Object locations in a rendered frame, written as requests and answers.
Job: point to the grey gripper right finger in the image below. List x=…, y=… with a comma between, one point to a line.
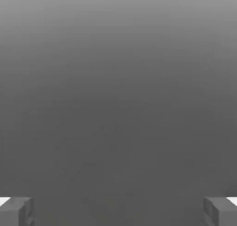
x=224, y=213

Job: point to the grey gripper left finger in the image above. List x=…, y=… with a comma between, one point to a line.
x=13, y=213

